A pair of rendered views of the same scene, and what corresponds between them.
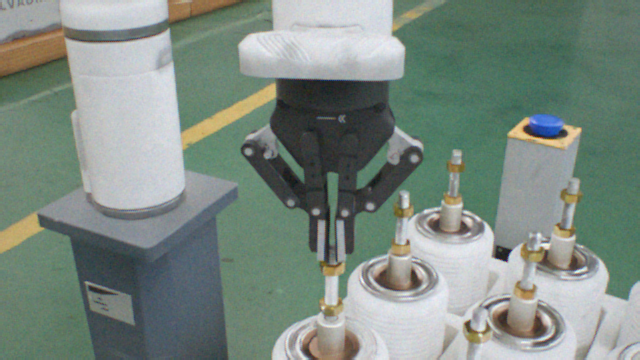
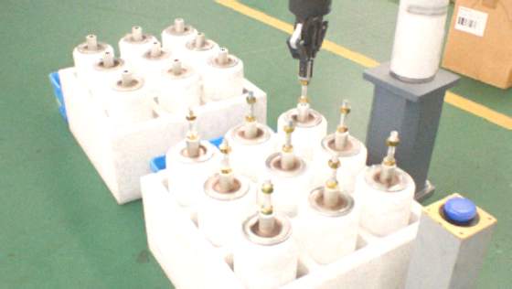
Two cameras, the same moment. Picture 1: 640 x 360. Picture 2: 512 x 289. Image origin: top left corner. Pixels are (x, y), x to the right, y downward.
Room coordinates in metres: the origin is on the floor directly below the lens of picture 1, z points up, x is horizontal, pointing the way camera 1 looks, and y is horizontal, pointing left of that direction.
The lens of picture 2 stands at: (0.70, -0.90, 0.78)
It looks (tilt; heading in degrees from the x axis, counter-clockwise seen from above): 33 degrees down; 113
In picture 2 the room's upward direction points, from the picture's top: 1 degrees clockwise
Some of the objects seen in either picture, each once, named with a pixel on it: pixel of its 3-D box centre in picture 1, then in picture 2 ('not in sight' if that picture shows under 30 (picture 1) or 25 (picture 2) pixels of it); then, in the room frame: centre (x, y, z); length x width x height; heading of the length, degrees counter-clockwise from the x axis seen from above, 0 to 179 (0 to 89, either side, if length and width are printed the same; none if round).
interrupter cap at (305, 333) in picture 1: (330, 346); (303, 118); (0.41, -0.01, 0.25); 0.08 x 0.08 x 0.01
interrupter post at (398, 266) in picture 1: (399, 266); (341, 139); (0.50, -0.07, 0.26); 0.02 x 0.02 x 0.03
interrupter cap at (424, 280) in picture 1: (398, 278); (340, 145); (0.50, -0.07, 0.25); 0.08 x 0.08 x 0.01
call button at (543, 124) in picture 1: (545, 127); (459, 210); (0.72, -0.27, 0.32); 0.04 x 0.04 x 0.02
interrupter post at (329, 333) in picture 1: (330, 333); (303, 112); (0.41, -0.01, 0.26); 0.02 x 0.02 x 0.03
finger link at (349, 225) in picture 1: (358, 220); (302, 65); (0.41, -0.03, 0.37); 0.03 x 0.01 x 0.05; 83
